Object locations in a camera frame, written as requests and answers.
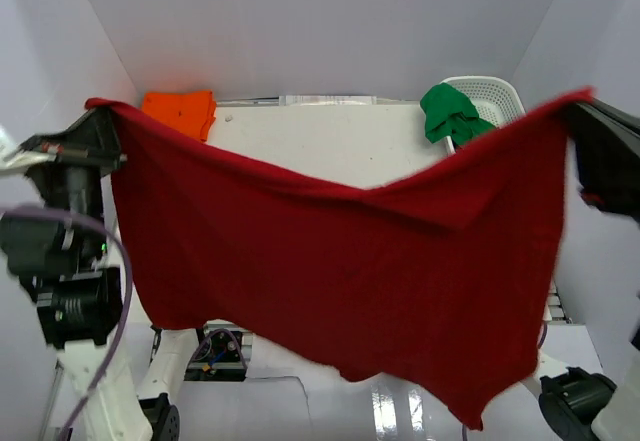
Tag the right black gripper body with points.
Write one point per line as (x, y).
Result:
(612, 176)

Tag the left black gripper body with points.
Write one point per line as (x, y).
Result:
(78, 180)

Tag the white plastic laundry basket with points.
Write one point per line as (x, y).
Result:
(495, 100)

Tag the green t shirt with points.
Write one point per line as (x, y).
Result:
(450, 114)

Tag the red t shirt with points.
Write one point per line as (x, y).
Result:
(440, 278)

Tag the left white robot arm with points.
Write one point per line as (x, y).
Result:
(79, 277)

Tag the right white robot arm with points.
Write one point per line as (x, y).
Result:
(576, 404)

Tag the folded orange t shirt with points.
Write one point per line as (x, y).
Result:
(191, 114)

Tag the white label strip back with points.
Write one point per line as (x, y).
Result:
(327, 100)

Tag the white paper sheet front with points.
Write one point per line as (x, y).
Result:
(285, 397)

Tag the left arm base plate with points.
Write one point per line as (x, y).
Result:
(219, 360)

